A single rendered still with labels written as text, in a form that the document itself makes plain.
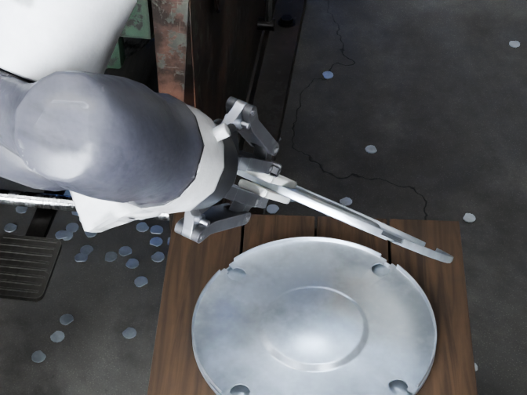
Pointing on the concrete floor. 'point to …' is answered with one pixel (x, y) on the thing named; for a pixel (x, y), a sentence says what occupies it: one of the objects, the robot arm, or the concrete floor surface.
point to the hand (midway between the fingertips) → (267, 184)
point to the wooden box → (183, 326)
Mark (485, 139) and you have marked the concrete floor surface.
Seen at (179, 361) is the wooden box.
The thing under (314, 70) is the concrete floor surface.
